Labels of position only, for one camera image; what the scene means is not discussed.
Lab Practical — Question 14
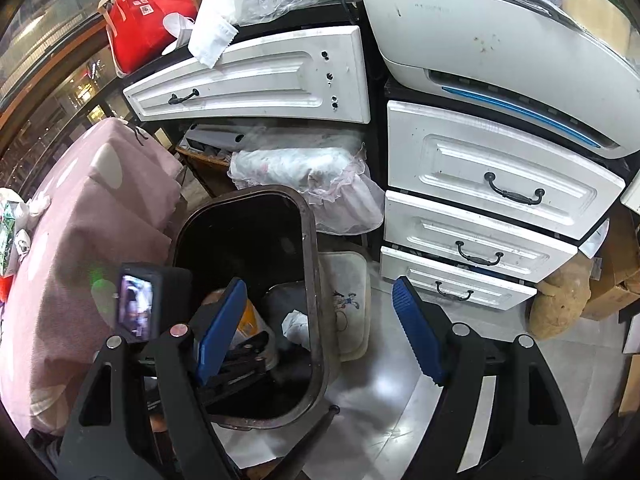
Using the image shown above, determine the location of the black metal bar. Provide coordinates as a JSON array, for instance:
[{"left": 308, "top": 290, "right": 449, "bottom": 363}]
[{"left": 285, "top": 405, "right": 342, "bottom": 480}]

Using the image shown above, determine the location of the cardboard box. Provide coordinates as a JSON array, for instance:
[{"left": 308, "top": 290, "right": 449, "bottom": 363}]
[{"left": 580, "top": 210, "right": 640, "bottom": 321}]

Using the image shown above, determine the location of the small white drawer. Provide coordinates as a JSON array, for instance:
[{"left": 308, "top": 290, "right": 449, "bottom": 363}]
[{"left": 380, "top": 246, "right": 538, "bottom": 311}]

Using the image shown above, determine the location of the white cartoon tray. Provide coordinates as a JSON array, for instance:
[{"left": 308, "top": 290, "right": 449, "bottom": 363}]
[{"left": 317, "top": 251, "right": 373, "bottom": 362}]

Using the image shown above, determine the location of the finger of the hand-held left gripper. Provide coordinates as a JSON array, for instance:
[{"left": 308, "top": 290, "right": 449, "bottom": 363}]
[{"left": 202, "top": 337, "right": 273, "bottom": 406}]

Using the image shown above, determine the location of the grey plastic part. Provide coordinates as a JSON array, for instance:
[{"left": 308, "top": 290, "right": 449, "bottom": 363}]
[{"left": 182, "top": 124, "right": 246, "bottom": 153}]

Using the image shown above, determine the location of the wooden crate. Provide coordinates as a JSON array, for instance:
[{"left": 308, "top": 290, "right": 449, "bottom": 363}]
[{"left": 175, "top": 142, "right": 236, "bottom": 198}]

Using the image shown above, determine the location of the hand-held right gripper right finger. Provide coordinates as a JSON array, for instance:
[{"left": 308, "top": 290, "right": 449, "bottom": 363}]
[{"left": 391, "top": 276, "right": 586, "bottom": 480}]

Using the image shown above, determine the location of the pink dotted tablecloth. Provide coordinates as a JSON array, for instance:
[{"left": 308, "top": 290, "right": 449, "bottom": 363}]
[{"left": 0, "top": 119, "right": 186, "bottom": 436}]

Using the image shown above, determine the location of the brown cardboard sheet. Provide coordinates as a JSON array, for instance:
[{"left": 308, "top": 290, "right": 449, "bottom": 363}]
[{"left": 560, "top": 0, "right": 640, "bottom": 56}]

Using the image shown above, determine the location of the white printer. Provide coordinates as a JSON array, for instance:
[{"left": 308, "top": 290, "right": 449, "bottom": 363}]
[{"left": 359, "top": 0, "right": 640, "bottom": 160}]

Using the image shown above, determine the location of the large white drawer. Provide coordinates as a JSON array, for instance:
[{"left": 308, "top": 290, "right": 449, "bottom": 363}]
[{"left": 386, "top": 100, "right": 627, "bottom": 241}]

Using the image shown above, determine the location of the red tote bag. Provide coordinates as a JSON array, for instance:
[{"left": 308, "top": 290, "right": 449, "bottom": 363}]
[{"left": 105, "top": 0, "right": 198, "bottom": 75}]

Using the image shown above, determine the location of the wooden ledge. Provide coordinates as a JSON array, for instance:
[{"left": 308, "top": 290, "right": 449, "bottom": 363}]
[{"left": 0, "top": 17, "right": 111, "bottom": 131}]

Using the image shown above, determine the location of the white tissue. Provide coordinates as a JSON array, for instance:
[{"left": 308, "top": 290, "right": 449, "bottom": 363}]
[
  {"left": 22, "top": 194, "right": 52, "bottom": 216},
  {"left": 281, "top": 310, "right": 313, "bottom": 348}
]

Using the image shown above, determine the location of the medium white drawer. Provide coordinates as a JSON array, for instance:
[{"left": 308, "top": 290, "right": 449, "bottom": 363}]
[{"left": 382, "top": 190, "right": 580, "bottom": 283}]

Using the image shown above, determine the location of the green patterned box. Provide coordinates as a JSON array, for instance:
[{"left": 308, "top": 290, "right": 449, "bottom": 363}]
[{"left": 0, "top": 200, "right": 18, "bottom": 277}]

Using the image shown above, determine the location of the white folded face mask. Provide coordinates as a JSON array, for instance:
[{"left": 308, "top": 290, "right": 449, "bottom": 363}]
[{"left": 162, "top": 12, "right": 196, "bottom": 56}]

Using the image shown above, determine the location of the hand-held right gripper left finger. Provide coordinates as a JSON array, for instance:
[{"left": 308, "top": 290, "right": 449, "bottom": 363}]
[{"left": 56, "top": 277, "right": 248, "bottom": 480}]

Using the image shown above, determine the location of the dark brown trash bin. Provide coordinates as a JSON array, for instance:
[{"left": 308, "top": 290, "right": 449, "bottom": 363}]
[{"left": 167, "top": 185, "right": 331, "bottom": 431}]

